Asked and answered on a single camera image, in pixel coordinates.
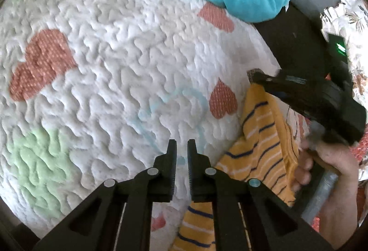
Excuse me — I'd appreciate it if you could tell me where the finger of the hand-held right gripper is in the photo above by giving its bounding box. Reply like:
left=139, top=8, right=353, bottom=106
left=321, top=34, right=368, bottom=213
left=250, top=70, right=326, bottom=114

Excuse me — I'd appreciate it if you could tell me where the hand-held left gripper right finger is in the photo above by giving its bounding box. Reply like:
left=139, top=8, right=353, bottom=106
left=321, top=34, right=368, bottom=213
left=187, top=139, right=334, bottom=251

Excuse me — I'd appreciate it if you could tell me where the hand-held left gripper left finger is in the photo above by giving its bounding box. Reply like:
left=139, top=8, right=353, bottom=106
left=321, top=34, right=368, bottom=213
left=32, top=139, right=177, bottom=251

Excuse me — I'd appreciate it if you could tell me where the yellow striped knit garment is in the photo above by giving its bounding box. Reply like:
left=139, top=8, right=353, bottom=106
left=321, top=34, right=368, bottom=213
left=170, top=85, right=302, bottom=251

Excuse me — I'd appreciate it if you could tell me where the person's right forearm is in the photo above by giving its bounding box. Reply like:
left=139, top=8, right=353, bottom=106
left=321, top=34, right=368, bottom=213
left=315, top=175, right=361, bottom=243

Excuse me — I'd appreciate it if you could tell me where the person's right hand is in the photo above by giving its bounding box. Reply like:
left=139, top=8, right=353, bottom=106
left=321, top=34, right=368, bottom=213
left=292, top=140, right=360, bottom=192

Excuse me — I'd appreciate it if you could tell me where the red floral blanket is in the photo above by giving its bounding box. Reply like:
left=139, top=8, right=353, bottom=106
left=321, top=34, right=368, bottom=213
left=310, top=130, right=368, bottom=233

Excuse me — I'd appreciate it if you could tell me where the black cloth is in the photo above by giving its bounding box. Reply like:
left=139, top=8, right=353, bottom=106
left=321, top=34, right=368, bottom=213
left=250, top=0, right=331, bottom=82

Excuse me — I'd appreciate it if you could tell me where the white floral ruffled cloth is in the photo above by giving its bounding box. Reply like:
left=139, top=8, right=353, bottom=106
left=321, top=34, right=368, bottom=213
left=320, top=0, right=368, bottom=108

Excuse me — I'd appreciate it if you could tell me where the white heart-patterned quilt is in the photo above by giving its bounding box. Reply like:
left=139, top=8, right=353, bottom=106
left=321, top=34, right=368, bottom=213
left=0, top=0, right=305, bottom=251

